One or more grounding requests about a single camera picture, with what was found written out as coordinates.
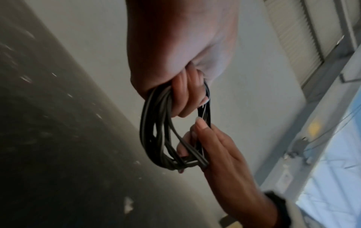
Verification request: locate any person's right hand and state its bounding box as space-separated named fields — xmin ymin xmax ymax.
xmin=176 ymin=117 xmax=265 ymax=193

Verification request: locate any person's left hand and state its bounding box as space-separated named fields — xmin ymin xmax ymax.
xmin=125 ymin=0 xmax=240 ymax=118

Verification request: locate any black cable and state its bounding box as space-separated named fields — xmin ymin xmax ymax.
xmin=140 ymin=80 xmax=212 ymax=172

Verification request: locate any person's right forearm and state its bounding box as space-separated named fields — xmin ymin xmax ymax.
xmin=209 ymin=186 xmax=283 ymax=228

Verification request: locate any grey window latch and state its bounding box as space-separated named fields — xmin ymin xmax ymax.
xmin=284 ymin=137 xmax=312 ymax=164

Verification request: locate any yellow sticker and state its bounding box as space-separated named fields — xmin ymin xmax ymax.
xmin=308 ymin=121 xmax=324 ymax=134

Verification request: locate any white window blind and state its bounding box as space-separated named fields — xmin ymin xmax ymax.
xmin=266 ymin=0 xmax=350 ymax=89

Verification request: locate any black wrist strap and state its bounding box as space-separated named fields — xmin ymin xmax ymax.
xmin=264 ymin=190 xmax=293 ymax=228

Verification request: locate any white metal window frame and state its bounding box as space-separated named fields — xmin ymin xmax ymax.
xmin=255 ymin=0 xmax=361 ymax=228

